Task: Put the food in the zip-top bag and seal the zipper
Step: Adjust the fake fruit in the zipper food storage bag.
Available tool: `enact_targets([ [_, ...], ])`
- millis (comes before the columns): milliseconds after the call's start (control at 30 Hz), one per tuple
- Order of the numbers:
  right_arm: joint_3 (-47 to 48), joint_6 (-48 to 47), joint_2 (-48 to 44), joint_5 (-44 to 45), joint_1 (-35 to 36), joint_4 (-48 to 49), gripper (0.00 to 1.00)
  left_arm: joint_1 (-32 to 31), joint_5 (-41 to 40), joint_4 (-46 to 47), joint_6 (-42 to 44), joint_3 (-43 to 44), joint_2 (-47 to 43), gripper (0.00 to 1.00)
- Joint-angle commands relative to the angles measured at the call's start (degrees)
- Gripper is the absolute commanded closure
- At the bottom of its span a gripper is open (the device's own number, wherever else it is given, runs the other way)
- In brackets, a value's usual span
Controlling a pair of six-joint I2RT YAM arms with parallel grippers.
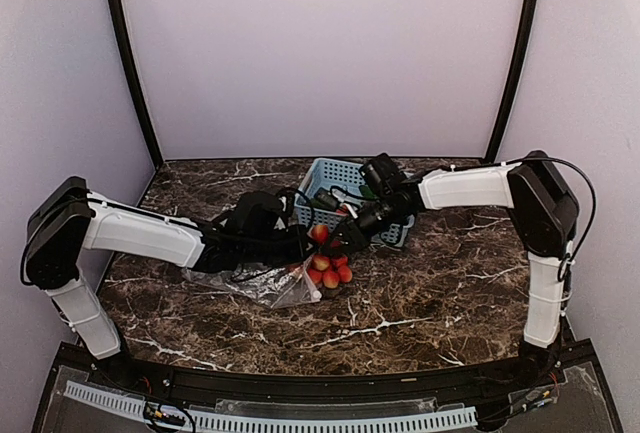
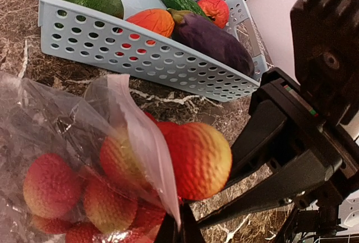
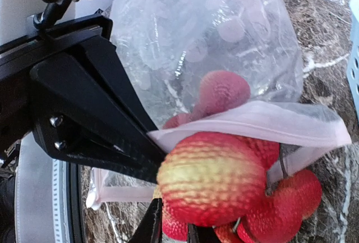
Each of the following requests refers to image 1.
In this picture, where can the green cucumber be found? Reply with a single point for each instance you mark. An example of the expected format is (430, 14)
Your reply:
(366, 192)

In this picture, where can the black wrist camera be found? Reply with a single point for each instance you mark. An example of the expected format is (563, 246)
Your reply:
(382, 175)
(257, 213)

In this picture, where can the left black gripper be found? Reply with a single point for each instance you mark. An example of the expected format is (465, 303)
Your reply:
(299, 252)

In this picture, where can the white slotted cable duct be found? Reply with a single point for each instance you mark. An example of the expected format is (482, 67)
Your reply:
(245, 416)

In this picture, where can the black front rail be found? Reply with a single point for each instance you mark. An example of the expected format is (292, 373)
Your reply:
(487, 382)

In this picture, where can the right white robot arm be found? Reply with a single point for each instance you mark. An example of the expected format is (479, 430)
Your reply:
(541, 205)

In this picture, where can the black frame post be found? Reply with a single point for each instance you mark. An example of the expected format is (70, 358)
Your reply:
(119, 25)
(518, 57)

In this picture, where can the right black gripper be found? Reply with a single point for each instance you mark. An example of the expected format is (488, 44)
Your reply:
(355, 236)

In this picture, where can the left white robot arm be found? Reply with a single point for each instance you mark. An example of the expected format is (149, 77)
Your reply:
(74, 218)

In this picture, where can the light blue plastic basket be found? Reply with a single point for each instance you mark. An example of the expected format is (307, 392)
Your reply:
(338, 177)

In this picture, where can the left black frame post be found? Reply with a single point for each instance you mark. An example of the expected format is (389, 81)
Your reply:
(119, 25)

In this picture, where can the clear zip top bag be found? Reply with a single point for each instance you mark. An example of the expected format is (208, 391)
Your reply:
(270, 287)

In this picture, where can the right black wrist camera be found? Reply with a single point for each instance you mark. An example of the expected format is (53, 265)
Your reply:
(382, 175)

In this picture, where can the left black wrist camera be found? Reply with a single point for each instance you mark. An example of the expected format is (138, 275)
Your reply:
(257, 213)

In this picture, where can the red cherry bunch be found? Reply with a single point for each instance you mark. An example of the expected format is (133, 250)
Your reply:
(327, 271)

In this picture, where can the right black frame post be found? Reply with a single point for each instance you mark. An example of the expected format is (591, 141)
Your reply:
(518, 57)

